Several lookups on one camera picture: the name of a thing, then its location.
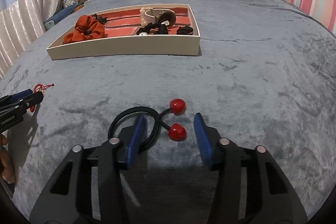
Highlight red string cord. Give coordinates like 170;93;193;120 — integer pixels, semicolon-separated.
29;83;55;113

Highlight black hair tie red balls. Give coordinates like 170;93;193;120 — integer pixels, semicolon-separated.
108;98;187;154

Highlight orange fabric scrunchie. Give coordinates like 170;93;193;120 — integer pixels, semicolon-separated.
63;15;105;44

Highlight black hair claw clip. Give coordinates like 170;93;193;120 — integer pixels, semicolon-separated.
91;14;108;25

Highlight black frilly scrunchie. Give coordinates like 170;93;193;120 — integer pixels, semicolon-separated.
136;23;169;35

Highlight amber teardrop pendant hair tie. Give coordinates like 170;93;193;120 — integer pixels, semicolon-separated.
176;25;194;36

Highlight white strap gold watch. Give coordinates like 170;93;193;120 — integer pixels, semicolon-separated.
144;9;177;28

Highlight beige jewelry tray red lining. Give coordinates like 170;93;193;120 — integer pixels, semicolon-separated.
47;4;201;60

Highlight person left hand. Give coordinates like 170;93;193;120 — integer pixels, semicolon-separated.
0;134;16;184

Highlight blue folded cloth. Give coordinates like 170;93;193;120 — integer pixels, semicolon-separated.
43;2;84;31

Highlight grey velvet bed blanket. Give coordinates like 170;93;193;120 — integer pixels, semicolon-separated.
1;0;335;223

